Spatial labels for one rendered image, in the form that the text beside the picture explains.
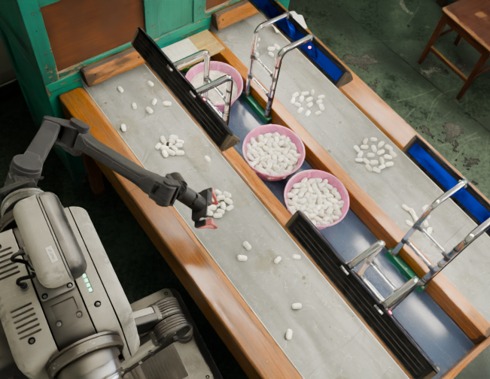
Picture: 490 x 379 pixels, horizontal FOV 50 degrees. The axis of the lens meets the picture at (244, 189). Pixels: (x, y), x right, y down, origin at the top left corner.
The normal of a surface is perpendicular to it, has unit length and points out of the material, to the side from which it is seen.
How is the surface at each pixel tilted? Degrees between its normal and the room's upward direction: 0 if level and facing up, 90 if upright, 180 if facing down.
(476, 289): 0
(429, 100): 0
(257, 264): 0
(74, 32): 90
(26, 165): 38
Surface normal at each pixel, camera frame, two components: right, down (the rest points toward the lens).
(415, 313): 0.10, -0.51
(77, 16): 0.60, 0.72
